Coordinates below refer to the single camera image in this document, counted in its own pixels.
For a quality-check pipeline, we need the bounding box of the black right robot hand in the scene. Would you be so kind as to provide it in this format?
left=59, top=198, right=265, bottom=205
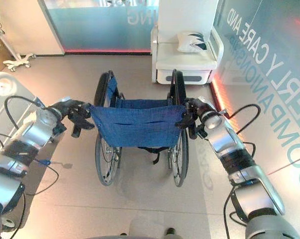
left=175, top=97, right=216, bottom=140

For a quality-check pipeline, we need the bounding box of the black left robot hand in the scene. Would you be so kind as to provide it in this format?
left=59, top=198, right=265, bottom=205
left=49, top=98, right=96, bottom=139

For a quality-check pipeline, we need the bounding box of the blue fabric black wheelchair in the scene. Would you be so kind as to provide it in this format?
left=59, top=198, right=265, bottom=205
left=93, top=69, right=190, bottom=188

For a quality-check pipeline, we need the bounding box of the white bed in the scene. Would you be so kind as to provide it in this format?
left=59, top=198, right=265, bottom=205
left=0, top=72, right=56, bottom=160

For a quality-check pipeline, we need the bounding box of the white armchair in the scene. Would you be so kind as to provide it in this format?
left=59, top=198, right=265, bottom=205
left=150, top=0, right=225, bottom=86

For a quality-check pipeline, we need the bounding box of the white pillow with dark print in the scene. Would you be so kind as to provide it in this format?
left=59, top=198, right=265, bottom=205
left=176, top=31, right=211, bottom=54

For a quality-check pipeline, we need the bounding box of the red light strip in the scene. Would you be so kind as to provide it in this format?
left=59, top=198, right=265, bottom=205
left=64, top=48, right=152, bottom=55

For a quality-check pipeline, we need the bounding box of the white wheeled pole stand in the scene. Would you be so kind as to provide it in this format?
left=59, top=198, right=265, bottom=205
left=0, top=14, right=37, bottom=73

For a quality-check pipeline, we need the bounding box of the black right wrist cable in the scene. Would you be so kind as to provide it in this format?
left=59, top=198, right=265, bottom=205
left=224, top=103, right=262, bottom=135

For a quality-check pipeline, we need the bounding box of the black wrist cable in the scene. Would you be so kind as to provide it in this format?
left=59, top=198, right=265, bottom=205
left=4, top=95, right=45, bottom=130
left=224, top=103, right=262, bottom=135

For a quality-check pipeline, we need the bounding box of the black cable with blue plug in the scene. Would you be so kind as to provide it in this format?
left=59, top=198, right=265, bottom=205
left=22, top=159, right=60, bottom=196

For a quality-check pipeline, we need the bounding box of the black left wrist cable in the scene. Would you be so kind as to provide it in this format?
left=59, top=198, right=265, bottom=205
left=4, top=95, right=45, bottom=130

